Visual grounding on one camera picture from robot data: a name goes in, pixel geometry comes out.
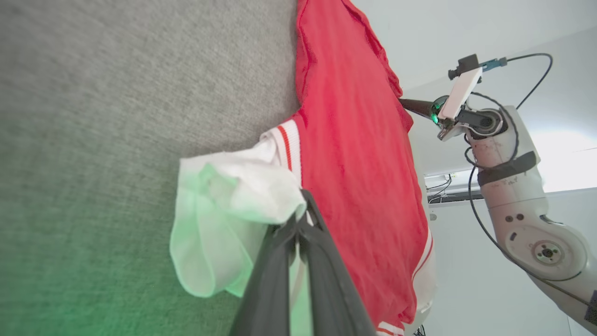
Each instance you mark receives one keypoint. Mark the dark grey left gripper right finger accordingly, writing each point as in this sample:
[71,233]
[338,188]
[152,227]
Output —
[331,289]

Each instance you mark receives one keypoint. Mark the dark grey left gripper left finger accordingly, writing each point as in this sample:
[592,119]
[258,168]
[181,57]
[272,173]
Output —
[268,289]

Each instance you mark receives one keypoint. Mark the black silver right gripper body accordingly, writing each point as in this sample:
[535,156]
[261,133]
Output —
[480,122]

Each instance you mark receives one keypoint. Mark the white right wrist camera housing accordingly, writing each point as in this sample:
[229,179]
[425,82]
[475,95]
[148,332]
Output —
[461,91]

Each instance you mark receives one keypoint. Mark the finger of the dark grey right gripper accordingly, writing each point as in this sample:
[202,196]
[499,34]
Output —
[419,107]

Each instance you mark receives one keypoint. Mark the grey fabric sofa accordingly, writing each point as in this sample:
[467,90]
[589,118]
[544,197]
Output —
[116,93]

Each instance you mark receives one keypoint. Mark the dark background rail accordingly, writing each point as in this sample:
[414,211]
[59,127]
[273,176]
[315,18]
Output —
[447,198]

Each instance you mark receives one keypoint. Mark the red and white shirt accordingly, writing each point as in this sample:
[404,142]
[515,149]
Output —
[354,140]

